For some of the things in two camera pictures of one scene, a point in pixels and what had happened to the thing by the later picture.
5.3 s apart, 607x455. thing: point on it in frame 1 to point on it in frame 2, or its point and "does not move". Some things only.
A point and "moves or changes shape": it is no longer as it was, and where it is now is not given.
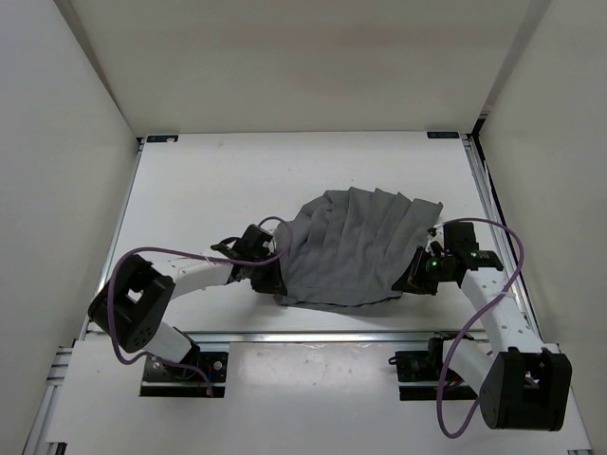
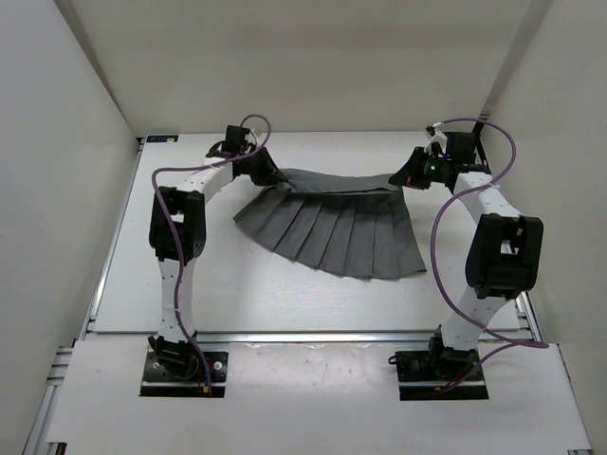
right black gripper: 413,280 to 410,174
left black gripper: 273,283 to 268,173
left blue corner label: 162,138 does not move
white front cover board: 278,397 does not move
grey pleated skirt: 351,246 moves or changes shape
